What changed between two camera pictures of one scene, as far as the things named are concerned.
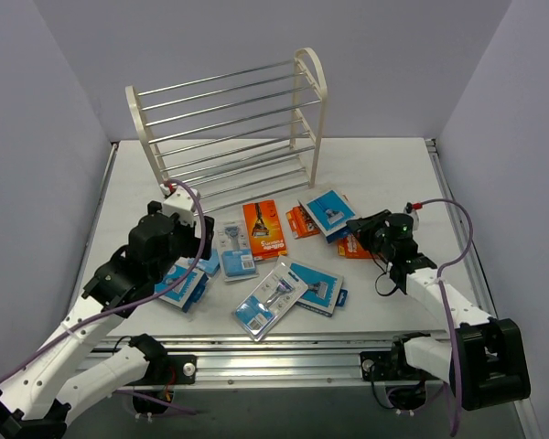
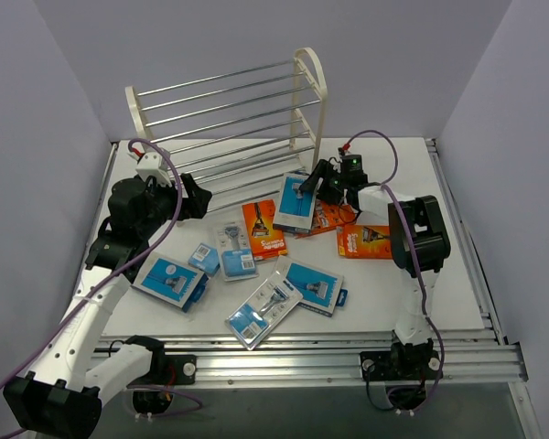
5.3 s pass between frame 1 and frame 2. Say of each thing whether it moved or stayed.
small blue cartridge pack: stayed
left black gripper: moved
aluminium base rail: stayed
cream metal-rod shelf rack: stayed
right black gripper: moved
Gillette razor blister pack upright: stayed
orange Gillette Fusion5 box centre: stayed
